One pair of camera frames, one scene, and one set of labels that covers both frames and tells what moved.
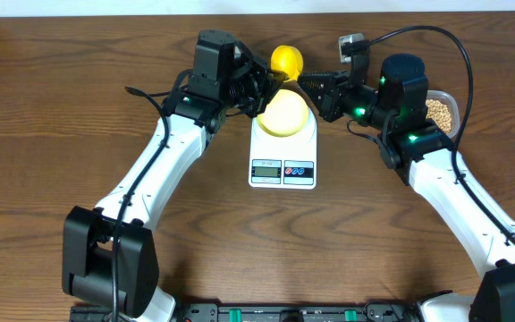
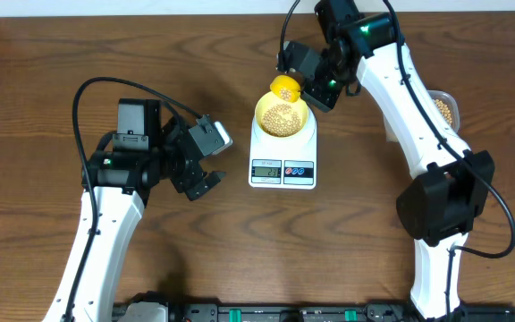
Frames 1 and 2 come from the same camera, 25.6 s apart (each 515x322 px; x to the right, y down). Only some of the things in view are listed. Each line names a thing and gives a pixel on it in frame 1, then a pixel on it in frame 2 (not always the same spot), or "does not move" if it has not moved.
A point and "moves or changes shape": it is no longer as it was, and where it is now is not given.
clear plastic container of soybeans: [443, 109] does not move
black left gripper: [264, 84] → [193, 173]
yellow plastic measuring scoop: [288, 60] moves or changes shape
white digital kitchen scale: [289, 162] does not move
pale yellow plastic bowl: [286, 114] does not move
